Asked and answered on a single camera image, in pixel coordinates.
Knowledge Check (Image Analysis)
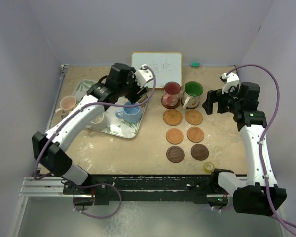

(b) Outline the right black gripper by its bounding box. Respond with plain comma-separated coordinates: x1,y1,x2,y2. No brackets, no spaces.
203,84,242,115

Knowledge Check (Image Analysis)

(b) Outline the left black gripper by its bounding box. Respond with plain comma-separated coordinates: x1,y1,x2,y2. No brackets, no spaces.
117,68,148,103

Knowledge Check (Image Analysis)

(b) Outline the light blue mug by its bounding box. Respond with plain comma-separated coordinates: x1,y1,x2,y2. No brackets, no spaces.
115,106,142,124

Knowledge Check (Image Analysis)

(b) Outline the woven rattan coaster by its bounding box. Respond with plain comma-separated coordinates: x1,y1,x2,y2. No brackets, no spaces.
185,109,203,125
163,109,183,126

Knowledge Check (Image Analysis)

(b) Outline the green mug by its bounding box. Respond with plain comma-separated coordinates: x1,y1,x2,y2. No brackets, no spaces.
181,81,203,109

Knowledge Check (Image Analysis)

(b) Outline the brown ringed coaster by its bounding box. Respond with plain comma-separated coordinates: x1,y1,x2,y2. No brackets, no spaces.
161,97,181,109

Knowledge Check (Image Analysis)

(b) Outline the red pink mug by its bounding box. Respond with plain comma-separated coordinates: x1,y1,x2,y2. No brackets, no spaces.
163,82,181,106

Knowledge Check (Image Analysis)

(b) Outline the orange wooden coaster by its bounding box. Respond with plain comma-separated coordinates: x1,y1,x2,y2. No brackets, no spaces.
166,128,184,145
187,126,205,143

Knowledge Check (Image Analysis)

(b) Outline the dark walnut coaster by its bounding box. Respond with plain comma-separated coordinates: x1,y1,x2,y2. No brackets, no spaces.
191,144,209,161
166,146,185,163

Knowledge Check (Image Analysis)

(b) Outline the orange wooden coaster front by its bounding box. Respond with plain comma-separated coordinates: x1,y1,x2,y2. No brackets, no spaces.
166,128,184,145

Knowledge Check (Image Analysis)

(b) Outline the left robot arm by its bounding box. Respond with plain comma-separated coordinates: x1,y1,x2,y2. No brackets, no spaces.
32,63,156,194

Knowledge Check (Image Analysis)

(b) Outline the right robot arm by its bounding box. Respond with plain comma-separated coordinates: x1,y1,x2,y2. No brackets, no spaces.
202,82,287,216

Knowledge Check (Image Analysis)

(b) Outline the floral serving tray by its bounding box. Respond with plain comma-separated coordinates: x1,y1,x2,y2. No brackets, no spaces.
72,79,142,139

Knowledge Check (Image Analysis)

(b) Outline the white mug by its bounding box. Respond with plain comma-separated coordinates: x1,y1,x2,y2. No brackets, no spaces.
89,113,108,130

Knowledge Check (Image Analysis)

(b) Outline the small whiteboard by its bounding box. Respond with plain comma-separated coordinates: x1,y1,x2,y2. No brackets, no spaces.
131,52,183,89

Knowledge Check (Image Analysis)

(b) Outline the green small object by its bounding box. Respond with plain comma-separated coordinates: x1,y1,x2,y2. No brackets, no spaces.
190,62,200,68

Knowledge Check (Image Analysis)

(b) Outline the yellow tape roll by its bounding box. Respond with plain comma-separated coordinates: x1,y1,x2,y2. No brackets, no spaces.
203,162,214,173

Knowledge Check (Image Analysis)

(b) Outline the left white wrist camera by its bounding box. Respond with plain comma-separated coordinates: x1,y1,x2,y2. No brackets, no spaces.
134,64,154,88

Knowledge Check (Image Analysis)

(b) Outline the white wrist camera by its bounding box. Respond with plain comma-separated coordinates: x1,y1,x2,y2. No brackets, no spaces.
220,72,239,94
134,64,154,88

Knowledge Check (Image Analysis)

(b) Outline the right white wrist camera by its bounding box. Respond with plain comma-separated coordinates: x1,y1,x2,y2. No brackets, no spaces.
220,72,239,94

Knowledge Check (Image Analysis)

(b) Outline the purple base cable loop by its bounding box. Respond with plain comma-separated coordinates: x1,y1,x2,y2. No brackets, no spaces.
73,182,123,219

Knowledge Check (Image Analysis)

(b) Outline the black base frame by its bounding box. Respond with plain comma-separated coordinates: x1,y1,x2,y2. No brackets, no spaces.
62,174,231,207

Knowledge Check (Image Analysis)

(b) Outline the aluminium rail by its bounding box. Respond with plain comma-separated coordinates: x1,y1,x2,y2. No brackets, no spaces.
18,175,282,198

